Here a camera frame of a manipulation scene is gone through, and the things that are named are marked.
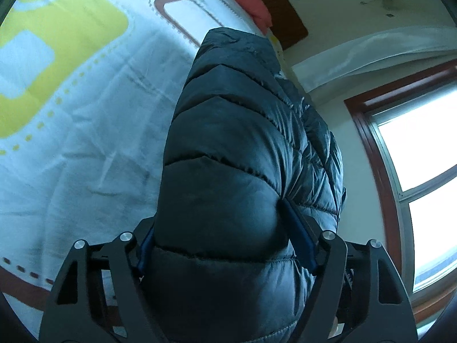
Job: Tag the white curtain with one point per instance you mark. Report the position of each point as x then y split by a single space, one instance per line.
357 53

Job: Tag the wooden headboard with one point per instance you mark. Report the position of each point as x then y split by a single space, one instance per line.
285 21

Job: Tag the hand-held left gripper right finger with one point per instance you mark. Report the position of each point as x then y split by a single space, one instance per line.
301 243

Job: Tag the pink pillow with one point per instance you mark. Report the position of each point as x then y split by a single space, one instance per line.
250 0

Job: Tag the brown-framed window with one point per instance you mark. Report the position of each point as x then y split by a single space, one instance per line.
421 150

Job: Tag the bed with patterned sheet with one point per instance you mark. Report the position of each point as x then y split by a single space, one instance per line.
89 114

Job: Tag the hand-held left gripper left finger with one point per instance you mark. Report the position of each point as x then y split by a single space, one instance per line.
142 253

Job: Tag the black puffer jacket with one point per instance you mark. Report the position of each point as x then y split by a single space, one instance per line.
228 168

